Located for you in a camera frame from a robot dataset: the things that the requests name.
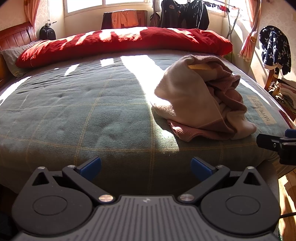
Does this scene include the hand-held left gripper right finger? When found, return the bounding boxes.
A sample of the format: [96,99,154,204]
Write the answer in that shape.
[178,157,263,205]

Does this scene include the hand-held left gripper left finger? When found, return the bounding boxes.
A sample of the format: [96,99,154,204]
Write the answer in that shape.
[32,156,115,205]

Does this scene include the pink and white sweater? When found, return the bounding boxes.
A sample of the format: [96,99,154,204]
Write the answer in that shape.
[151,55,258,142]

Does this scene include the stack of folded clothes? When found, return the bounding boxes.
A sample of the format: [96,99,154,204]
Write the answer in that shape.
[274,77,296,109]

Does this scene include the green plaid bed sheet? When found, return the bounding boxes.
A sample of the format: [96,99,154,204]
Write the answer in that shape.
[0,50,292,195]

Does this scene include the wooden chair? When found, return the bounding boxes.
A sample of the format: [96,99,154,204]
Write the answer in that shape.
[265,67,296,98]

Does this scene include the navy star print garment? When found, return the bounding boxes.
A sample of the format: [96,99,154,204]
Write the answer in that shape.
[259,25,292,76]

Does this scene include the orange curtain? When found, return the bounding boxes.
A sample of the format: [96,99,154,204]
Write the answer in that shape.
[24,0,41,35]
[239,0,263,62]

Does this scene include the metal drying rack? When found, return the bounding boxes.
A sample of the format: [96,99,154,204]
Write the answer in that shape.
[208,0,250,42]

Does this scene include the red duvet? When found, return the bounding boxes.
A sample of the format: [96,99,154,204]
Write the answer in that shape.
[16,27,233,68]

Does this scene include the grey pillow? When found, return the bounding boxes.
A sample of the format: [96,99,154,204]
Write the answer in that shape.
[1,40,43,78]

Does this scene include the black backpack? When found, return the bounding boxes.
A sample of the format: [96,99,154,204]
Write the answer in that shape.
[39,25,56,41]

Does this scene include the black jacket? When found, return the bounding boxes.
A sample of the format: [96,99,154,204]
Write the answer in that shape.
[179,0,210,30]
[160,0,185,29]

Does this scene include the dark wooden cabinet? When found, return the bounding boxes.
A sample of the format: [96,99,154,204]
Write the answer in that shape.
[101,10,148,30]

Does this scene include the wooden headboard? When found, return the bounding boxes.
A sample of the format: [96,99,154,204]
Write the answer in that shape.
[0,22,37,88]

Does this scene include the orange cloth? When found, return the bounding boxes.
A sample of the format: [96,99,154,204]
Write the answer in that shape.
[112,10,139,27]

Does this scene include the brown hanging bag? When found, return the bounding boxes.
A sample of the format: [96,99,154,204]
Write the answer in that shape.
[149,13,161,28]

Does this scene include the window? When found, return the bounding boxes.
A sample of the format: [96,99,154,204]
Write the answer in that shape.
[65,0,153,14]

